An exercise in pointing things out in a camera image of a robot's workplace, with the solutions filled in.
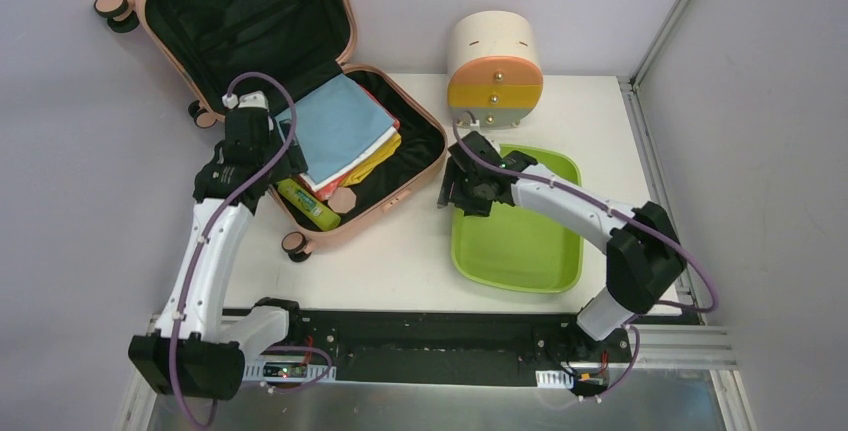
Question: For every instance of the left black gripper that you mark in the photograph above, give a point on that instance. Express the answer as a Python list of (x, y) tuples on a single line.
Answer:
[(248, 127)]

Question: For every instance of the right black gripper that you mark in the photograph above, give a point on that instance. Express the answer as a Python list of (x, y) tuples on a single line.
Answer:
[(457, 183)]

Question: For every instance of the white peace daisy shirt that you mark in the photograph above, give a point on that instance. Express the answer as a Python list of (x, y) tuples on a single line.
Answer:
[(386, 137)]

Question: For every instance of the green plastic tray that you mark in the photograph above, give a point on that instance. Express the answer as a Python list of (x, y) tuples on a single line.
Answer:
[(516, 249)]

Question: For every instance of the light blue cloth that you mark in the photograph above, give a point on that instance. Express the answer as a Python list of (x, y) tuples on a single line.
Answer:
[(337, 122)]

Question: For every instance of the red white tie-dye cloth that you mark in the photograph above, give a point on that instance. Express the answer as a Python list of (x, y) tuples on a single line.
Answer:
[(325, 192)]

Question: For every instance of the pink hard-shell suitcase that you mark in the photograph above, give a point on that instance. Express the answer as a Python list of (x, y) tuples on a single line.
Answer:
[(301, 44)]

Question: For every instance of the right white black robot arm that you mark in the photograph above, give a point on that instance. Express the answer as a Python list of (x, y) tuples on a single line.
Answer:
[(643, 253)]

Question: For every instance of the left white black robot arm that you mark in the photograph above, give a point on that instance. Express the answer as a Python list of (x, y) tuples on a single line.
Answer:
[(189, 352)]

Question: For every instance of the yellow green spray bottle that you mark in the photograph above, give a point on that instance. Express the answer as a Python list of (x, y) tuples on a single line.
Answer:
[(317, 212)]

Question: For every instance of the pink octagonal small box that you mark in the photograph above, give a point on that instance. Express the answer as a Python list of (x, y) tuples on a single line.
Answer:
[(342, 201)]

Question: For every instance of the folded yellow cloth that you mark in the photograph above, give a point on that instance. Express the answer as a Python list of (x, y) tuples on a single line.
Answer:
[(366, 167)]

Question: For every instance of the cream three-drawer round cabinet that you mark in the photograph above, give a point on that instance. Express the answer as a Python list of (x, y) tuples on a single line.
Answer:
[(493, 69)]

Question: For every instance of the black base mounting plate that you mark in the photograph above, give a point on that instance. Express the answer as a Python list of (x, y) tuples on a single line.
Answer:
[(444, 369)]

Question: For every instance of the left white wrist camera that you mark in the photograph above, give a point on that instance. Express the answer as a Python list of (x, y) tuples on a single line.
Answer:
[(251, 100)]

